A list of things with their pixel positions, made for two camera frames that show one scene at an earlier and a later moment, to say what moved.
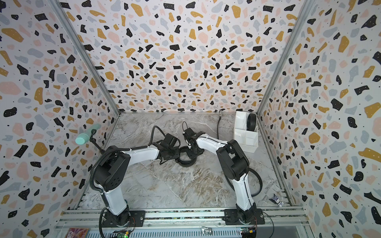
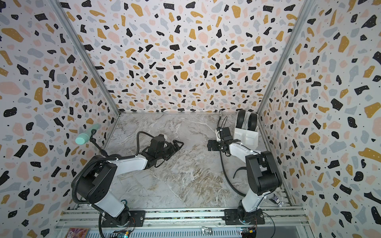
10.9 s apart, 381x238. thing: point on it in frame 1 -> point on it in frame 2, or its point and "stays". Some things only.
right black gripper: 191,155 -> 215,148
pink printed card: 77,232 stays
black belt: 186,163 -> 240,118
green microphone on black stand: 85,137 stays
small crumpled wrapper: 276,199 stays
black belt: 251,122 stays
